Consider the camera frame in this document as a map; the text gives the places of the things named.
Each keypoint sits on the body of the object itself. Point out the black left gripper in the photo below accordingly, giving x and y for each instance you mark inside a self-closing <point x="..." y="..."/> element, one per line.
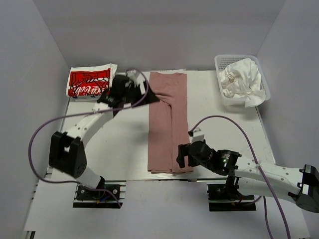
<point x="149" y="98"/>

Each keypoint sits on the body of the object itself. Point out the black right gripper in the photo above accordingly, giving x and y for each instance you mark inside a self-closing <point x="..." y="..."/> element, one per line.
<point x="183" y="152"/>

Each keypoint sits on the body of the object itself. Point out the pink printed t shirt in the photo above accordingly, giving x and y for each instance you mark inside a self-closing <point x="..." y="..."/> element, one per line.
<point x="168" y="125"/>

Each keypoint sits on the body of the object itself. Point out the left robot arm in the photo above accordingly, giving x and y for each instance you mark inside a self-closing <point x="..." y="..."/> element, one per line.
<point x="67" y="149"/>

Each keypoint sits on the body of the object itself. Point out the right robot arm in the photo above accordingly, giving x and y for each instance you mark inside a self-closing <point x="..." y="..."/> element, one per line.
<point x="244" y="177"/>

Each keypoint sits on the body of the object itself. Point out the folded red white t shirt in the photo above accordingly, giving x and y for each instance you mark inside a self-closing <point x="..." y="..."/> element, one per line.
<point x="89" y="82"/>

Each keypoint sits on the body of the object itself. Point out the white perforated plastic basket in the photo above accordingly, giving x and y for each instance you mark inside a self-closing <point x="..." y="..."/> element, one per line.
<point x="221" y="61"/>

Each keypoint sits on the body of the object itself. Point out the white crumpled t shirt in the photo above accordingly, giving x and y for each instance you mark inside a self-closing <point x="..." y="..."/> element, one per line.
<point x="241" y="84"/>

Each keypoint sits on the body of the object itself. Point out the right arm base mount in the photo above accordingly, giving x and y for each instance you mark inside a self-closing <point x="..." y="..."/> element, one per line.
<point x="228" y="199"/>

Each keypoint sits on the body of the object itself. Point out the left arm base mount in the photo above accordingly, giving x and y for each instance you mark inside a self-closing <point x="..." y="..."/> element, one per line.
<point x="100" y="200"/>

